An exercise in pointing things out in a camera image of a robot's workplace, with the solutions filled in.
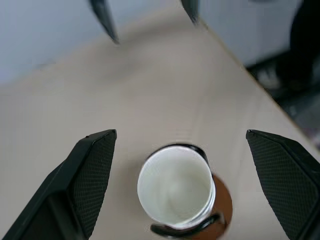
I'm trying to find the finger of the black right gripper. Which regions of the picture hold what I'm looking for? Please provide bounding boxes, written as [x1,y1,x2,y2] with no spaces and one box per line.
[87,0,121,46]
[179,0,201,26]

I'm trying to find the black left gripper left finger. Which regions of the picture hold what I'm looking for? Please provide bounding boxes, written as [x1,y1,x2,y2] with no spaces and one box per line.
[0,128,118,240]

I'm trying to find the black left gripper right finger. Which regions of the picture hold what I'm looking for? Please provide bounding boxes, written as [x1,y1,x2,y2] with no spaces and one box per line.
[245,129,320,240]

